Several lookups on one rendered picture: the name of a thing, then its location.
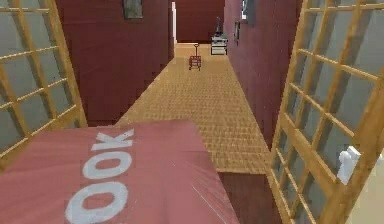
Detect orange block white print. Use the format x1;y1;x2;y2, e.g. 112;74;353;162
0;119;241;224

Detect wooden lattice glass door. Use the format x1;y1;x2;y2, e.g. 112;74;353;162
266;0;384;224
0;0;88;173

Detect dark object on shelf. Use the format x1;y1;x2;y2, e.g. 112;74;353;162
214;16;223;37

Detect dark framed wall picture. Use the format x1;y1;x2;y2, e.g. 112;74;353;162
122;0;144;20
241;0;257;24

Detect small dark framed picture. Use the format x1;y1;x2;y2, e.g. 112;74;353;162
233;21;241;44

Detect white door handle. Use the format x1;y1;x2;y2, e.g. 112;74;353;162
336;145;362;185

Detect white shelf unit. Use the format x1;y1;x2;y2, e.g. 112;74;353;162
210;34;229;56

